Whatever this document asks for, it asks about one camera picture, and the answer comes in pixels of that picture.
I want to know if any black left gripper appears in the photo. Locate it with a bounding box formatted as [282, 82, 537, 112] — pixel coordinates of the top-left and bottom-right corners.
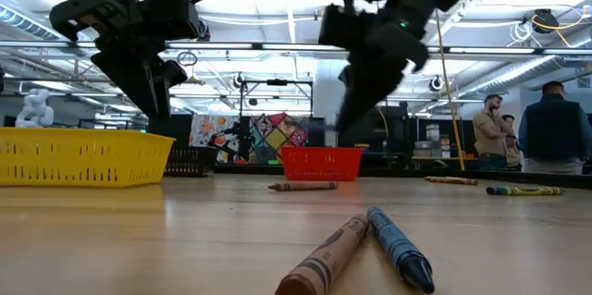
[48, 0, 198, 119]

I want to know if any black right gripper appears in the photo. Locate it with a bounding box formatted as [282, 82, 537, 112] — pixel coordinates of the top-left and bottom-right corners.
[335, 0, 462, 133]

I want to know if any blue crayon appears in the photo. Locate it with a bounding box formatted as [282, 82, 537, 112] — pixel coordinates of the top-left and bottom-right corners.
[366, 206, 436, 295]

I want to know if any brown crayon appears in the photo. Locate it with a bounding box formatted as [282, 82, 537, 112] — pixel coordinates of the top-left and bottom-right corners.
[266, 180, 339, 192]
[275, 214, 371, 295]

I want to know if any yellow-green crayon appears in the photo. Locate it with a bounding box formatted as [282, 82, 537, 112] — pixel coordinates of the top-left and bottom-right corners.
[424, 175, 480, 187]
[485, 185, 564, 197]

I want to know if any white column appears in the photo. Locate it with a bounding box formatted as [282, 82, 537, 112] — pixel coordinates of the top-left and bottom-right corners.
[313, 58, 350, 148]

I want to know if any dark cabinet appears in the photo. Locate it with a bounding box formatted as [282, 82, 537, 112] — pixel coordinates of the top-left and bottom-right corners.
[351, 104, 411, 166]

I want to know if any black panel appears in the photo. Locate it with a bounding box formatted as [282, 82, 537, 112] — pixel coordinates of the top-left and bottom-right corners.
[146, 113, 193, 149]

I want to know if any shelf with boxes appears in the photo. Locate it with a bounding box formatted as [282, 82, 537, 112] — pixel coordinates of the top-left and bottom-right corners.
[413, 123, 452, 160]

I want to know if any grey horizontal pipe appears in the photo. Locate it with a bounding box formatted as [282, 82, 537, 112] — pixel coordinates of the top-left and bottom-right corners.
[0, 77, 205, 86]

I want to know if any red plastic basket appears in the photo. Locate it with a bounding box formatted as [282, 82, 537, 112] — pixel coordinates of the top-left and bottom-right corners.
[279, 145, 365, 182]

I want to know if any black plastic basket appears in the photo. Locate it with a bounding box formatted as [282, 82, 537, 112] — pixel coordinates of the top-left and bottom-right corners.
[162, 146, 218, 178]

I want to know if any yellow plastic basket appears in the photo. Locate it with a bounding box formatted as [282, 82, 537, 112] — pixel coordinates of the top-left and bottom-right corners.
[0, 127, 176, 189]

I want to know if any colourful patchwork cloth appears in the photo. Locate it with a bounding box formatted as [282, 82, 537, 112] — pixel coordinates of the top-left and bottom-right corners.
[188, 112, 312, 166]

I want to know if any white robot figure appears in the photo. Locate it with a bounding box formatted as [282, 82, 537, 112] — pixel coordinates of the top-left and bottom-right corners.
[14, 88, 56, 129]

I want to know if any long light bar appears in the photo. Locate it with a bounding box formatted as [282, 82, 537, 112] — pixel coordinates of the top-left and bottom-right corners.
[0, 41, 592, 55]

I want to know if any person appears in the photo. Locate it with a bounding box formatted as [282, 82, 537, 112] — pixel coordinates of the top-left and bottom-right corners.
[501, 114, 522, 169]
[516, 80, 592, 176]
[471, 93, 510, 171]

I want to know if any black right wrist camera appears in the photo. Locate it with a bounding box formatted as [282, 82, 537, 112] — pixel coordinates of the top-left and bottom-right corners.
[317, 2, 369, 52]

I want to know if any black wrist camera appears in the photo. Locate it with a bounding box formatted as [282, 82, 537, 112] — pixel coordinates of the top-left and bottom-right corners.
[137, 0, 201, 41]
[317, 2, 369, 52]

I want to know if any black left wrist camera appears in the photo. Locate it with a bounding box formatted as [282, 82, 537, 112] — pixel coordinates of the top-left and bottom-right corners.
[137, 0, 201, 41]

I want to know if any black ceiling cable reel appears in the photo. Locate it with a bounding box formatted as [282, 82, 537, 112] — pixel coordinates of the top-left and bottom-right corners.
[531, 8, 560, 35]
[197, 19, 212, 43]

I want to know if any black stand frame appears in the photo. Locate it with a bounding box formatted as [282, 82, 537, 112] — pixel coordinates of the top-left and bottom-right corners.
[238, 79, 315, 166]

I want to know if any silver ceiling duct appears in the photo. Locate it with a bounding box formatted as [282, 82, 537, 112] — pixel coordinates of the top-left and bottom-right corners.
[462, 55, 559, 97]
[0, 3, 64, 41]

